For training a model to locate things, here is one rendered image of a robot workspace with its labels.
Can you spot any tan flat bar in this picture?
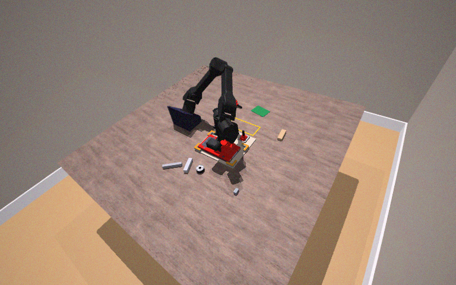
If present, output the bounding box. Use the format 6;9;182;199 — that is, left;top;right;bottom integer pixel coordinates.
277;129;286;141

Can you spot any white rectangular bar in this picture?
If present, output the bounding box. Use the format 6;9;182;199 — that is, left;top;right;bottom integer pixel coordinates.
183;158;193;173

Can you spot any grey long flat bar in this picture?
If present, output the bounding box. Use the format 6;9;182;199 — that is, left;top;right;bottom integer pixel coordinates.
162;162;182;169

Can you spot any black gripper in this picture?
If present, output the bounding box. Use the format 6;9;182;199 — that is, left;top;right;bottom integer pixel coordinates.
206;122;238;152

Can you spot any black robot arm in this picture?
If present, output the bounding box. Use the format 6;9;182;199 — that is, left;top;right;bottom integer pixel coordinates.
180;57;239;144

